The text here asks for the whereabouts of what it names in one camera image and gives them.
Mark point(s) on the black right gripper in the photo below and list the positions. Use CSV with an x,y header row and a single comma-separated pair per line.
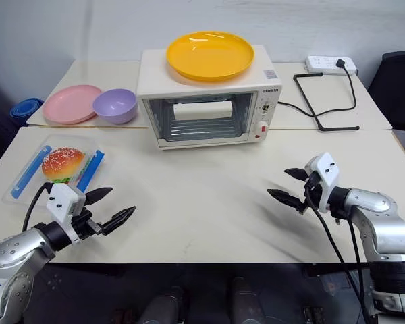
x,y
313,197

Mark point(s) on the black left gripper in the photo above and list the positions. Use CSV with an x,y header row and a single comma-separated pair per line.
x,y
84,225

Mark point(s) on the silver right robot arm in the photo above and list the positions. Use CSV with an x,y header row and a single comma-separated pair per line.
x,y
384,222

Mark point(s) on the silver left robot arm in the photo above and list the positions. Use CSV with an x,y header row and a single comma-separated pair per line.
x,y
17,246

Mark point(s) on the cream toaster oven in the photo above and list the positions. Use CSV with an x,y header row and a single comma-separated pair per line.
x,y
152,67

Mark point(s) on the toy hamburger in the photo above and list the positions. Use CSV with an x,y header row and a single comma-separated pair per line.
x,y
62,162

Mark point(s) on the clear tray with blue strips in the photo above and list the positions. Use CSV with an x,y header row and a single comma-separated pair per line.
x,y
23,162

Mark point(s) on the purple plastic bowl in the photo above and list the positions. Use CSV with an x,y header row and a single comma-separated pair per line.
x,y
116,106

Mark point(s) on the pink plastic plate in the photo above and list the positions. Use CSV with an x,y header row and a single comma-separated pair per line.
x,y
67,103

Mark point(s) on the white power strip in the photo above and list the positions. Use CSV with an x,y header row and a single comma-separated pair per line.
x,y
320,64

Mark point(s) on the black power plug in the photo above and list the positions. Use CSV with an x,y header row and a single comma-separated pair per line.
x,y
341,64

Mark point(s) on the black chair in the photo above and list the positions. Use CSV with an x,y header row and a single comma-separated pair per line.
x,y
398,91

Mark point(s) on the yellow plastic plate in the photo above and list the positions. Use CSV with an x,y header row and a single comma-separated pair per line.
x,y
209,54

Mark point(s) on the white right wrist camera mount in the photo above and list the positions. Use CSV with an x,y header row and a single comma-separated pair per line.
x,y
327,168

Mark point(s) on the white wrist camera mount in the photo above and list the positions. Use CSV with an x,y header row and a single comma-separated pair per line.
x,y
62,199
327,168

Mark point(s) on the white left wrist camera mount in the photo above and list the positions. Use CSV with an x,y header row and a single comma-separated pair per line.
x,y
62,199

